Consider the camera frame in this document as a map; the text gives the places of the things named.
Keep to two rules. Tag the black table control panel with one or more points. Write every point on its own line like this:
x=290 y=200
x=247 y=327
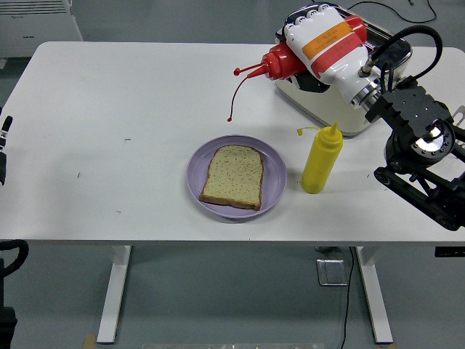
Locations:
x=450 y=251

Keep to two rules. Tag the brown cardboard piece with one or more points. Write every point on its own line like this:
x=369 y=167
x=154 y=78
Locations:
x=90 y=342

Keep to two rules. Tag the white table leg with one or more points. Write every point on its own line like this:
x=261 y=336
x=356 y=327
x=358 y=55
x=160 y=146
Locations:
x=376 y=291
x=114 y=291

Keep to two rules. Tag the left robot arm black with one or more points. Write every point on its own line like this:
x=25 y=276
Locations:
x=11 y=276

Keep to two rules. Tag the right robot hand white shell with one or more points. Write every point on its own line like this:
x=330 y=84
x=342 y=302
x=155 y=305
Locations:
x=334 y=43

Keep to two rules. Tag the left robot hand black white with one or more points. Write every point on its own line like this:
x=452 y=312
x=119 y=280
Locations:
x=3 y=160

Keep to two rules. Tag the yellow squeeze bottle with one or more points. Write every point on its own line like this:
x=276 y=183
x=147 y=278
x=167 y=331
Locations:
x=321 y=160

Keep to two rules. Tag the cream and chrome toaster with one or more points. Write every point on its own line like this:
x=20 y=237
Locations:
x=338 y=112

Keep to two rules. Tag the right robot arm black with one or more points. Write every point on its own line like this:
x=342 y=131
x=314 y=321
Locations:
x=417 y=145

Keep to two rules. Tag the white floor appliance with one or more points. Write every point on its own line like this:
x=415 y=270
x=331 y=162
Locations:
x=32 y=25

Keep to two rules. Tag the red squeeze bottle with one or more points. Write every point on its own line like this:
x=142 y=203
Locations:
x=279 y=62

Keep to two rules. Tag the bread slice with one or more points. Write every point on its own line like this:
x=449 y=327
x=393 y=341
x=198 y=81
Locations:
x=234 y=176

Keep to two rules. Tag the purple plate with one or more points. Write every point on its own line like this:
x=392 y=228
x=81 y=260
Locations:
x=272 y=174

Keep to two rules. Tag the metal floor socket plate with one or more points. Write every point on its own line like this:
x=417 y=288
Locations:
x=331 y=272

